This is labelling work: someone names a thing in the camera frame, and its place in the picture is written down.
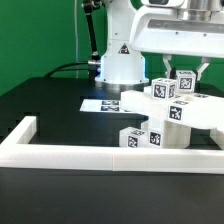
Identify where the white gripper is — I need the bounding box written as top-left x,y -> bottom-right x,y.
129,6 -> 224,80

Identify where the white chair back part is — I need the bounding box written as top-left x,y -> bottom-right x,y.
120,90 -> 224,132

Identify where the white chair seat part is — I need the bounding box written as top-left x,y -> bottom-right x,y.
141,118 -> 193,150

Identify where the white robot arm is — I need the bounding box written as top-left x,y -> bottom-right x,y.
96,0 -> 224,85

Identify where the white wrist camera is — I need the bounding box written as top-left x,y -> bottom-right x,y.
141,0 -> 185,8

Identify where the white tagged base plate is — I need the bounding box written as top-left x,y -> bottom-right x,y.
80,99 -> 125,113

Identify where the black cable on table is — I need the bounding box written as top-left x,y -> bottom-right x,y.
43,61 -> 90,79

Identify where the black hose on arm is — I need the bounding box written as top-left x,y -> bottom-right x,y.
81,0 -> 102,68

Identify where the white U-shaped fence frame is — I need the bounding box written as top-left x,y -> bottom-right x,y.
0,116 -> 224,174

